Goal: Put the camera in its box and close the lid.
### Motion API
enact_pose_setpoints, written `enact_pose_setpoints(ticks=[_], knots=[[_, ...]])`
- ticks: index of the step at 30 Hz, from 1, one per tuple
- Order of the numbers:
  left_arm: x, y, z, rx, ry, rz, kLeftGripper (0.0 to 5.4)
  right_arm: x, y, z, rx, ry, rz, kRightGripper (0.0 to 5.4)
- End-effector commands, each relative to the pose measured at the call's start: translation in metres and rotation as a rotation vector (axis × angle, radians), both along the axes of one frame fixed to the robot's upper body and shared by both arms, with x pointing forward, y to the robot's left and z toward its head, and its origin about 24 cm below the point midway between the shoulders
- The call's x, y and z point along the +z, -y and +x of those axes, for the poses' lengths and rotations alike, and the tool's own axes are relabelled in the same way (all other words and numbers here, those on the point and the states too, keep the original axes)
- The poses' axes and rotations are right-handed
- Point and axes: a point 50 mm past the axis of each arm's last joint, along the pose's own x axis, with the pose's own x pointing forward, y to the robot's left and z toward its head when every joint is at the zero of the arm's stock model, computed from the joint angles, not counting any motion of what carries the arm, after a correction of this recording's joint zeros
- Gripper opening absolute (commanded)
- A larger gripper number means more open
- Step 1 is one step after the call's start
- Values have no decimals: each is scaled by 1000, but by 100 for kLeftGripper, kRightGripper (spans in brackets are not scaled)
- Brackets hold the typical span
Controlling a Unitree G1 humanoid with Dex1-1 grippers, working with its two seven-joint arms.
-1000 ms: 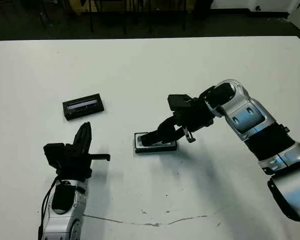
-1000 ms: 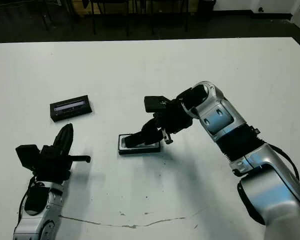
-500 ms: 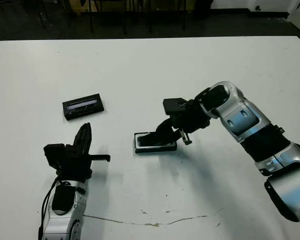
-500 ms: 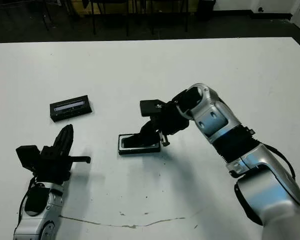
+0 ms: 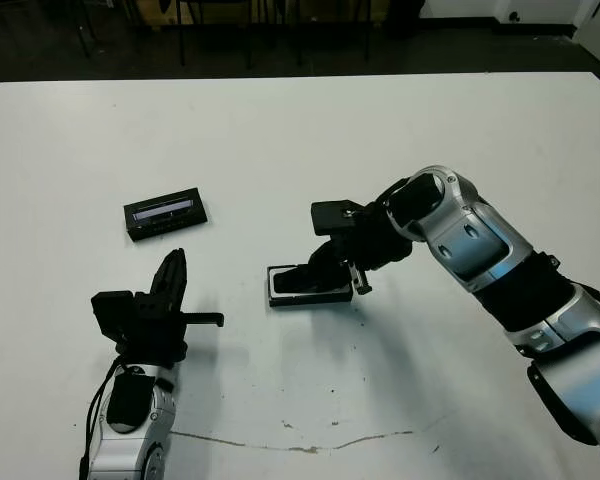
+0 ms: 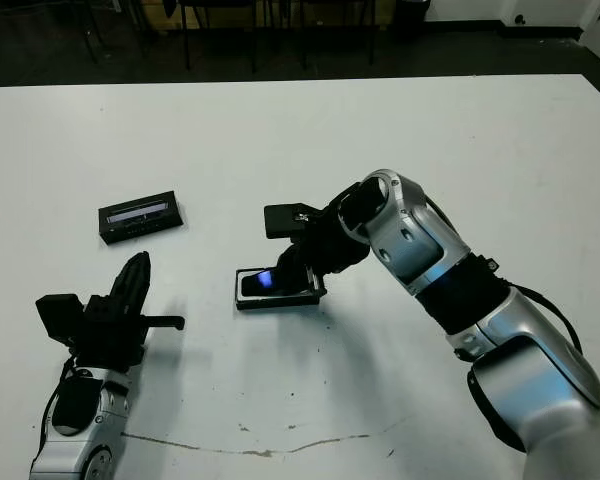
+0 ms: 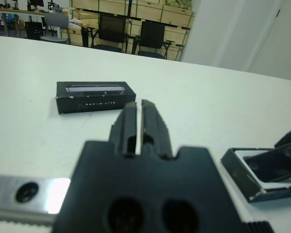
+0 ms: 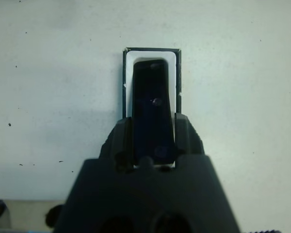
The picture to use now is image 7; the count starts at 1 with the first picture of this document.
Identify light wooden crate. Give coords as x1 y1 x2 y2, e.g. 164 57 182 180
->
69 11 100 47
71 0 101 13
162 3 194 29
129 0 164 21
163 25 192 60

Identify black computer monitor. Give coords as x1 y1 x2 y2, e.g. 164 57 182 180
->
26 0 45 11

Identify black printed box lid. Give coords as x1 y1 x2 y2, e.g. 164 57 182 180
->
55 81 137 116

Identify black mesh office chair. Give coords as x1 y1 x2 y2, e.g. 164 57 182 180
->
81 13 129 53
133 20 176 59

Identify wooden top desk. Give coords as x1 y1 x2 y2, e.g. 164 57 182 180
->
0 7 48 38

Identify black box base white insert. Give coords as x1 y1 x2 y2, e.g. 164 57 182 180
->
220 147 291 204

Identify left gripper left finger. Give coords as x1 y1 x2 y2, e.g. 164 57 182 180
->
109 101 138 158

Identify grey office chair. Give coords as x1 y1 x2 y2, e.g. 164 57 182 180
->
40 12 71 45

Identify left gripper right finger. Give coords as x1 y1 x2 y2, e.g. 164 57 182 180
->
140 99 172 160

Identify black computer tower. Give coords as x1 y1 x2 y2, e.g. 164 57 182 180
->
25 21 43 39

